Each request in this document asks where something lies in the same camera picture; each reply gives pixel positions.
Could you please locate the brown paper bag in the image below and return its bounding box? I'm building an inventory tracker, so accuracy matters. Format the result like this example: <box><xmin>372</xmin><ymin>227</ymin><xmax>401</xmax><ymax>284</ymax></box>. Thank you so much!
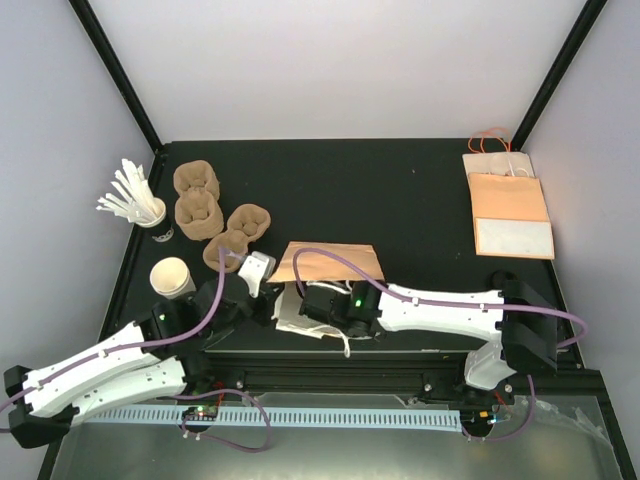
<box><xmin>468</xmin><ymin>173</ymin><xmax>555</xmax><ymax>260</ymax></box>
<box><xmin>269</xmin><ymin>241</ymin><xmax>385</xmax><ymax>357</ymax></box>

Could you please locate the small brown cup carrier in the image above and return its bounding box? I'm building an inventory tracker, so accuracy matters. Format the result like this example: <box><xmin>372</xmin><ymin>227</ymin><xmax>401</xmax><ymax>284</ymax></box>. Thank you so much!
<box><xmin>203</xmin><ymin>204</ymin><xmax>271</xmax><ymax>272</ymax></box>

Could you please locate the stack of paper cups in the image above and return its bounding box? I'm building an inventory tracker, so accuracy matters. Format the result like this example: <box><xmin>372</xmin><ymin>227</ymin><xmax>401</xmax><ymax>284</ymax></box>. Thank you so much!
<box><xmin>149</xmin><ymin>257</ymin><xmax>196</xmax><ymax>299</ymax></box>

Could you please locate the brown cup carrier stack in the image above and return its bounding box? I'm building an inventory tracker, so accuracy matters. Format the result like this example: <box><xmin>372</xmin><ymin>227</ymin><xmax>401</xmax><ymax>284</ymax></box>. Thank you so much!
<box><xmin>173</xmin><ymin>160</ymin><xmax>224</xmax><ymax>241</ymax></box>

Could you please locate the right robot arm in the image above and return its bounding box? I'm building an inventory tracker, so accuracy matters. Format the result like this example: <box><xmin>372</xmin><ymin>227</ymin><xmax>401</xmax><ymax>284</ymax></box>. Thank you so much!
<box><xmin>299</xmin><ymin>276</ymin><xmax>558</xmax><ymax>404</ymax></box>

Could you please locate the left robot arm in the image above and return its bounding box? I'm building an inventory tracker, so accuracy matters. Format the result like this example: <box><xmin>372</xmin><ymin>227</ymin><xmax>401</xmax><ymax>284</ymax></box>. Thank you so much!
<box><xmin>1</xmin><ymin>275</ymin><xmax>284</xmax><ymax>449</ymax></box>

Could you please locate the cup of white stirrers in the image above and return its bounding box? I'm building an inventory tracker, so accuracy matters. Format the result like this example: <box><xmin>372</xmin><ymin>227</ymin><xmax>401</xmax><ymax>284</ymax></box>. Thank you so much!
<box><xmin>96</xmin><ymin>158</ymin><xmax>174</xmax><ymax>243</ymax></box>

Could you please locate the flat brown paper bag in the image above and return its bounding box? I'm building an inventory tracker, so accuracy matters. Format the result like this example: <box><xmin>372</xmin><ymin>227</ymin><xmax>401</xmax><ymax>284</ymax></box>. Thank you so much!
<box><xmin>468</xmin><ymin>173</ymin><xmax>555</xmax><ymax>260</ymax></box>

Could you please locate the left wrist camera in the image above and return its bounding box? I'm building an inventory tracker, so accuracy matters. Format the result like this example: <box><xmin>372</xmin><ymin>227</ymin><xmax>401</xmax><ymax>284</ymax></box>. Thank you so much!
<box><xmin>237</xmin><ymin>251</ymin><xmax>276</xmax><ymax>298</ymax></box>

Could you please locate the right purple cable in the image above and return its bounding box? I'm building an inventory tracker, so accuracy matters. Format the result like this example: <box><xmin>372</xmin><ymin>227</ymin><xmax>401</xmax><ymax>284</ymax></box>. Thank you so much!
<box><xmin>292</xmin><ymin>248</ymin><xmax>589</xmax><ymax>351</ymax></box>

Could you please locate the purple cable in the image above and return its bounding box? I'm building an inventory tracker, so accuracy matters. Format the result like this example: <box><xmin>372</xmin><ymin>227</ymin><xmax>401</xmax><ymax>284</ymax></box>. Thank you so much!
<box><xmin>0</xmin><ymin>247</ymin><xmax>246</xmax><ymax>434</ymax></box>
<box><xmin>292</xmin><ymin>248</ymin><xmax>589</xmax><ymax>351</ymax></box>

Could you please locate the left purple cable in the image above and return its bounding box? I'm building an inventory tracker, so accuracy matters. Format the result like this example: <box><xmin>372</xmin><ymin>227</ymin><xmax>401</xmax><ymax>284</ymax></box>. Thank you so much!
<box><xmin>0</xmin><ymin>247</ymin><xmax>246</xmax><ymax>434</ymax></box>

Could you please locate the light blue cable duct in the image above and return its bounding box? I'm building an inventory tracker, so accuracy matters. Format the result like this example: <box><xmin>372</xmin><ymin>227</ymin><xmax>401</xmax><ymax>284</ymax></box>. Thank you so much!
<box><xmin>89</xmin><ymin>404</ymin><xmax>462</xmax><ymax>433</ymax></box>

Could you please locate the orange bag handle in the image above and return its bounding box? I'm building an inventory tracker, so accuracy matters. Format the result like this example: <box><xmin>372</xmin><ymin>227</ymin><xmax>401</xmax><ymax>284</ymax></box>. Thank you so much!
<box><xmin>467</xmin><ymin>126</ymin><xmax>512</xmax><ymax>154</ymax></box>

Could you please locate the left black frame post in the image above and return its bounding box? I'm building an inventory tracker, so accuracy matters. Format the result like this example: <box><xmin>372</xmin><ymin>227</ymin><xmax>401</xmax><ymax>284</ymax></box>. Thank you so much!
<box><xmin>68</xmin><ymin>0</ymin><xmax>163</xmax><ymax>153</ymax></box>

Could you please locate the black frame post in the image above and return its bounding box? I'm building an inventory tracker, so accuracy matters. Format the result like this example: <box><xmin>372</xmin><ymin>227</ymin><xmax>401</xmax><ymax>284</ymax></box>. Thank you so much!
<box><xmin>511</xmin><ymin>0</ymin><xmax>608</xmax><ymax>151</ymax></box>
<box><xmin>68</xmin><ymin>0</ymin><xmax>163</xmax><ymax>153</ymax></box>

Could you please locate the right black frame post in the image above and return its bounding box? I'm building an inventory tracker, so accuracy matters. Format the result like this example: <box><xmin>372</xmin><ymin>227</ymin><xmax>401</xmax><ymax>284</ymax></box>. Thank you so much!
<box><xmin>511</xmin><ymin>0</ymin><xmax>608</xmax><ymax>151</ymax></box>

